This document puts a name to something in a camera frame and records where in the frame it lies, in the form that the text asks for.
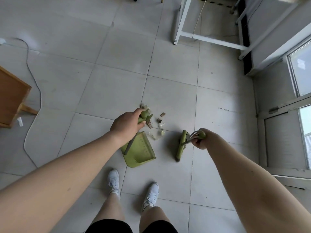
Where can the person's right hand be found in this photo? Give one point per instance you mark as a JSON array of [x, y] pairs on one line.
[[205, 140]]

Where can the person's left hand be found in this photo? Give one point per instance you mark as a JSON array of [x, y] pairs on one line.
[[126, 123]]

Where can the green broom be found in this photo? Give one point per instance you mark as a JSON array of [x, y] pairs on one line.
[[181, 148]]

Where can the green dustpan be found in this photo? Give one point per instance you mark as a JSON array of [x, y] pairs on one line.
[[141, 152]]

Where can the paper scraps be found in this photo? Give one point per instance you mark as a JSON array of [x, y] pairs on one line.
[[162, 114]]

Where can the person's left forearm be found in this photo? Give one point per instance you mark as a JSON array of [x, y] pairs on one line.
[[60, 181]]

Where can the person's right forearm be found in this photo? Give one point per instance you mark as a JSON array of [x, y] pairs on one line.
[[255, 191]]

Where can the person's left white shoe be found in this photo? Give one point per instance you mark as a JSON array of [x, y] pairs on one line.
[[114, 181]]

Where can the person's white shoe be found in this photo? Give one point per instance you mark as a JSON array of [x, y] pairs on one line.
[[151, 195], [114, 181]]

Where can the person's right white shoe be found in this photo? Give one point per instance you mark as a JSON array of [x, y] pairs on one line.
[[151, 195]]

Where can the person's left leg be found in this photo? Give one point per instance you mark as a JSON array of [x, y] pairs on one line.
[[110, 208]]

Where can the person's leg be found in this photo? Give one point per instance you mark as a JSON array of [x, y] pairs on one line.
[[110, 208], [154, 218]]

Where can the person's right leg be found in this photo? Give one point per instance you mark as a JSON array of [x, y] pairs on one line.
[[154, 218]]

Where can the person's black shorts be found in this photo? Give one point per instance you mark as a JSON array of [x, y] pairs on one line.
[[109, 226]]

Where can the glass metal door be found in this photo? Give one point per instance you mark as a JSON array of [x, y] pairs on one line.
[[279, 133]]

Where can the white framed table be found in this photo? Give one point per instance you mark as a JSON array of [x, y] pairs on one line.
[[209, 38]]

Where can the wooden desk with drawers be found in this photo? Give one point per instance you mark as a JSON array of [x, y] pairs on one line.
[[9, 99]]

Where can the black wall baseboard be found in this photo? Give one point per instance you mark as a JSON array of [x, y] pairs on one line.
[[245, 33]]

